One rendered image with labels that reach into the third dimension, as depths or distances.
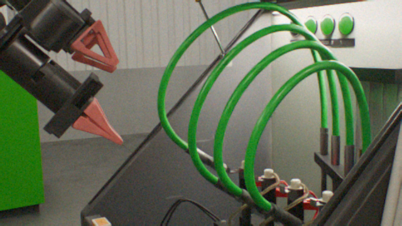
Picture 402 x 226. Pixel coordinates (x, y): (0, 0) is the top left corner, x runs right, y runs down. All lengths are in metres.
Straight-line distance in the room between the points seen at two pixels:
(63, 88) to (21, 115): 3.41
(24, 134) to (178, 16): 4.14
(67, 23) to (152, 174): 0.63
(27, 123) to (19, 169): 0.37
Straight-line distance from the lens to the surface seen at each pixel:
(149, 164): 1.23
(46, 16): 0.69
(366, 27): 1.10
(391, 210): 0.70
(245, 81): 0.76
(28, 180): 4.20
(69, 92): 0.70
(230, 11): 0.93
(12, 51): 0.70
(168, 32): 7.64
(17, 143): 4.13
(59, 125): 0.69
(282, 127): 1.34
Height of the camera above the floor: 1.35
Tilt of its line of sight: 8 degrees down
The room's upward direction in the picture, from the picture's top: 2 degrees counter-clockwise
